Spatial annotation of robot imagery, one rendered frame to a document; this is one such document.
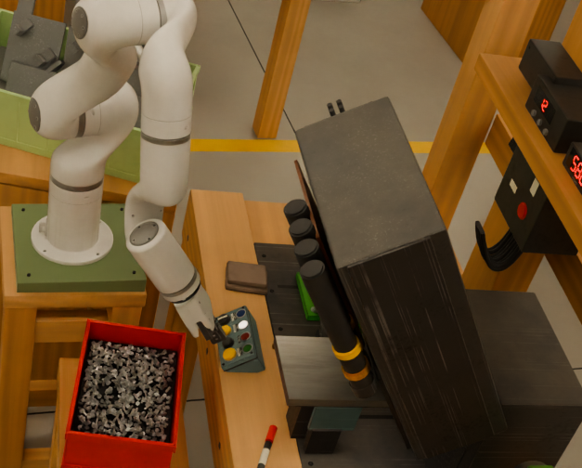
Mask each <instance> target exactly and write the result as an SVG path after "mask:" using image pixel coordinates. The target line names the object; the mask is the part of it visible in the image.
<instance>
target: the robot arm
mask: <svg viewBox="0 0 582 468"><path fill-rule="evenodd" d="M196 24H197V8H196V6H195V3H194V2H193V0H80V1H79V2H78V3H77V4H76V6H75V8H74V9H73V11H72V14H71V27H72V31H73V34H74V37H75V39H76V41H77V43H78V45H79V46H80V48H81V49H82V50H83V51H84V54H83V56H82V57H81V59H80V60H79V61H77V62H76V63H74V64H72V65H71V66H70V67H68V68H67V69H65V70H63V71H61V72H59V73H57V74H56V75H54V76H53V77H51V78H49V79H48V80H46V81H45V82H44V83H42V84H41V85H40V86H39V87H38V88H37V89H36V90H35V91H34V93H33V95H32V97H31V100H30V103H29V109H28V113H29V118H30V124H31V126H32V127H33V129H34V131H35V132H36V133H37V134H38V135H40V136H42V137H44V138H47V139H52V140H62V139H67V140H65V141H64V142H63V143H61V144H60V145H59V146H58V147H57V148H56V149H55V150H54V151H53V153H52V156H51V162H50V175H49V191H48V209H47V216H45V217H43V218H42V219H40V220H39V221H38V222H37V223H36V224H35V225H34V227H33V228H32V235H31V241H32V246H33V248H34V249H35V251H36V252H38V253H39V254H40V255H41V256H42V257H44V258H45V259H47V260H49V261H52V262H55V263H58V264H62V265H67V266H82V265H88V264H92V263H94V262H96V261H98V260H100V259H102V258H103V257H105V256H106V255H107V254H108V253H109V252H110V250H111V248H112V244H113V234H112V232H111V230H110V228H109V226H108V225H107V224H106V223H105V222H103V221H102V220H100V213H101V203H102V192H103V183H104V173H105V165H106V161H107V159H108V158H109V156H110V155H111V154H112V153H113V152H114V151H115V150H116V149H117V148H118V147H119V146H120V145H121V144H122V143H123V141H124V140H125V139H126V138H127V137H128V135H129V134H130V133H131V131H132V130H133V128H134V126H135V124H136V120H137V117H138V112H139V103H138V99H137V95H136V91H135V90H134V88H133V87H132V86H131V85H129V84H128V83H127V81H128V79H129V78H130V76H131V75H132V73H133V71H134V69H135V67H136V63H137V53H136V48H135V46H142V45H145V47H144V49H143V52H142V54H141V58H140V61H139V66H138V75H139V81H140V85H141V134H140V181H139V183H137V184H136V185H135V186H134V187H132V189H131V190H130V191H129V193H128V195H127V198H126V201H125V208H124V234H125V239H126V247H127V249H128V251H129V252H130V253H131V255H132V256H133V257H134V258H135V260H136V261H137V262H138V264H139V265H140V266H141V268H142V269H143V270H144V272H145V273H146V274H147V276H148V277H149V279H150V280H151V281H152V283H153V284H154V286H155V287H156V288H157V290H158V291H159V292H160V294H161V295H162V297H163V298H164V299H165V300H167V301H169V302H171V303H174V305H175V308H176V310H177V312H178V314H179V316H180V318H181V319H182V320H183V322H184V323H185V325H186V326H187V328H188V330H189V331H190V333H191V334H192V336H193V337H195V338H197V337H199V331H198V328H200V331H201V333H202V334H203V336H204V338H205V339H206V341H208V340H210V341H211V343H212V344H213V345H215V344H217V343H219V342H222V341H224V340H225V339H226V333H225V331H224V330H223V329H222V327H221V326H220V324H219V323H218V322H216V318H215V317H214V315H213V309H212V304H211V300H210V297H209V295H208V293H207V292H206V291H205V290H204V288H203V287H202V286H201V284H200V274H199V272H198V271H197V268H195V267H194V266H193V265H192V263H191V262H190V260H189V259H188V257H187V255H186V254H185V253H184V251H183V250H182V248H181V247H180V245H179V244H178V242H177V241H176V239H175V238H174V236H173V235H172V233H171V232H170V230H169V229H168V227H167V226H166V225H165V224H164V223H163V222H162V217H163V208H164V207H170V206H174V205H176V204H178V203H180V202H181V201H182V200H183V198H184V197H185V195H186V192H187V189H188V170H189V154H190V140H191V121H192V102H193V78H192V72H191V69H190V66H189V63H188V59H187V56H186V53H185V50H186V48H187V46H188V44H189V42H190V40H191V38H192V35H193V33H194V32H195V28H196ZM215 322H216V323H215Z"/></svg>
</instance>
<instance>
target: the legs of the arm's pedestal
mask: <svg viewBox="0 0 582 468"><path fill-rule="evenodd" d="M141 309H142V306H138V307H88V308H87V310H37V308H4V307H3V290H2V272H1V254H0V468H48V467H49V459H50V451H51V448H24V440H25V431H26V421H27V410H28V407H44V406H56V405H57V380H37V381H31V371H32V352H33V343H52V342H82V341H83V340H84V331H85V326H86V322H87V319H93V320H100V321H107V322H113V323H120V324H125V325H132V326H138V324H139V320H140V314H141Z"/></svg>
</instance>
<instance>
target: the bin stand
mask: <svg viewBox="0 0 582 468"><path fill-rule="evenodd" d="M78 365H79V358H68V357H60V358H59V361H58V376H57V405H56V412H55V420H54V428H53V435H52V444H51V451H50V459H49V467H48V468H60V466H61V462H62V456H63V451H64V447H65V442H66V439H64V438H65V432H66V427H67V422H68V417H69V412H70V407H71V399H72V394H73V388H74V384H75V379H76V374H77V370H78ZM170 468H189V463H188V448H187V440H186V431H185V424H184V415H183V408H182V399H180V411H179V422H178V433H177V444H176V451H175V453H173V455H172V459H171V466H170Z"/></svg>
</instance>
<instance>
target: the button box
mask: <svg viewBox="0 0 582 468"><path fill-rule="evenodd" d="M240 310H244V311H245V314H244V315H243V316H242V317H238V316H237V313H238V311H240ZM226 314H228V316H229V321H228V323H226V324H224V325H221V324H220V326H221V327H223V326H225V325H227V326H229V327H230V329H231V332H230V334H228V335H226V337H231V338H232V340H233V344H232V345H231V346H230V347H223V345H222V342H219V343H217V344H218V351H219V357H220V362H221V368H222V370H223V371H226V372H260V371H264V370H265V363H264V358H263V353H262V348H261V344H260V339H259V334H258V330H257V325H256V320H255V319H254V317H253V316H252V314H251V312H250V311H249V309H248V308H247V306H245V305H244V306H242V307H239V308H237V309H234V310H232V311H230V312H227V313H226ZM242 321H247V326H246V327H245V328H242V329H241V328H240V327H239V324H240V323H241V322H242ZM244 332H247V333H248V334H249V335H250V336H249V338H248V339H246V340H241V338H240V337H241V335H242V334H243V333H244ZM245 345H251V346H252V349H251V350H250V351H248V352H244V351H243V347H244V346H245ZM228 348H234V349H235V350H236V353H237V354H236V356H235V357H234V358H233V359H231V360H225V359H224V358H223V353H224V351H225V350H226V349H228Z"/></svg>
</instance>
